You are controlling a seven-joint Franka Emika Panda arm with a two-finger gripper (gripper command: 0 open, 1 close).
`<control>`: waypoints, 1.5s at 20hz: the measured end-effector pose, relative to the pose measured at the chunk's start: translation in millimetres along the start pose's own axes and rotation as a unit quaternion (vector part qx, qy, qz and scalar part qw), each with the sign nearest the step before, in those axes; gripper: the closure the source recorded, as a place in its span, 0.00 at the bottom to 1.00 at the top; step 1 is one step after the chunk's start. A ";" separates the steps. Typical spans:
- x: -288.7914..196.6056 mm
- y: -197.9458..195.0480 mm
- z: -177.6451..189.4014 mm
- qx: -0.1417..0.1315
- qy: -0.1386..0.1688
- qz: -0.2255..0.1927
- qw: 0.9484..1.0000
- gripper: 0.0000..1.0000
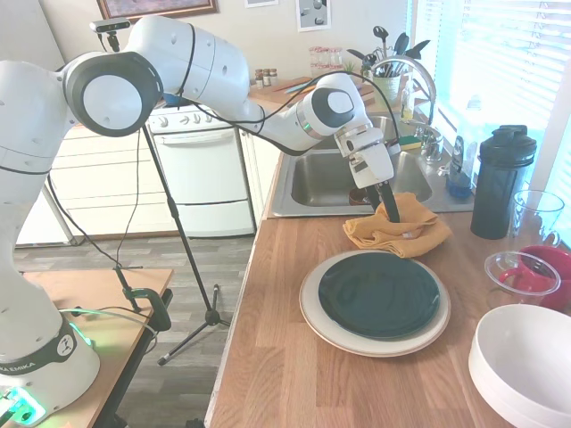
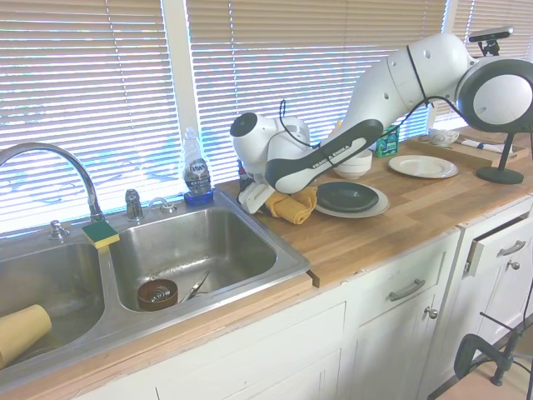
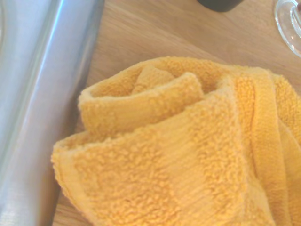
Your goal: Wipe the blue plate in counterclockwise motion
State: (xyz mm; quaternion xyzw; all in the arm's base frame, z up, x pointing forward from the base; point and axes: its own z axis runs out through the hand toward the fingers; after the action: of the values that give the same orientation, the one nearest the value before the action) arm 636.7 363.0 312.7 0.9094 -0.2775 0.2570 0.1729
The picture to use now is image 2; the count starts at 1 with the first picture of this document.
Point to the wooden tray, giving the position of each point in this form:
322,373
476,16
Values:
458,156

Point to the white dinner plate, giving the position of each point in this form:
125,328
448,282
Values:
422,166

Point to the dark green clamp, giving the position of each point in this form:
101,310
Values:
464,354

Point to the yellow green sponge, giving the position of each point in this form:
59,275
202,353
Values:
100,235

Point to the teal cardboard box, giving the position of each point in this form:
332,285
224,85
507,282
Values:
387,146

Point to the black round-base stand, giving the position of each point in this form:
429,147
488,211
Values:
499,174

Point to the white cabinet drawer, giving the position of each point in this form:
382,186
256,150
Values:
499,237

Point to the yellow terry towel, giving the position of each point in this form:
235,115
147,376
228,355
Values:
291,210

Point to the brown bowl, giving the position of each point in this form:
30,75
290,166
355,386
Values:
156,302

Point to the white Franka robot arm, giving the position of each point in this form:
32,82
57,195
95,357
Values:
375,104

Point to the rolled white napkin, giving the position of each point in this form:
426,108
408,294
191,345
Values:
483,146

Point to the yellow plastic cup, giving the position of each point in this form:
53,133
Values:
25,329

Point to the round metal cabinet knob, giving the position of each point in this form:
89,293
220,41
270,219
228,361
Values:
515,265
431,313

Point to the grey stereo camera bar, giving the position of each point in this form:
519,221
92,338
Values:
491,34

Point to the white sink stopper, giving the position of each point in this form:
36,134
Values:
164,207

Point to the chrome gooseneck faucet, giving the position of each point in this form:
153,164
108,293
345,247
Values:
83,175

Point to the patterned white sugar bowl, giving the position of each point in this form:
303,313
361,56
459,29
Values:
443,137

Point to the chrome sink knob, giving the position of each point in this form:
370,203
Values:
57,230

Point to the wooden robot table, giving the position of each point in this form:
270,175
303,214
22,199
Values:
479,385

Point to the silver metal whisk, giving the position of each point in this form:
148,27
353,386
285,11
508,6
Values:
160,292

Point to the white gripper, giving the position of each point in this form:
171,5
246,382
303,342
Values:
254,198

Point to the stainless steel double sink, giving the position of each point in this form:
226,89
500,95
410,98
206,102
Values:
187,250

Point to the dark blue plate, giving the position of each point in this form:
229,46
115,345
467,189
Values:
350,196

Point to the white base cabinet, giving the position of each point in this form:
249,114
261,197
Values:
270,354

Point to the blue dish soap bottle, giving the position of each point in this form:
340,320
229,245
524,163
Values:
197,175

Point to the large beige plate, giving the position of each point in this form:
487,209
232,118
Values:
382,205

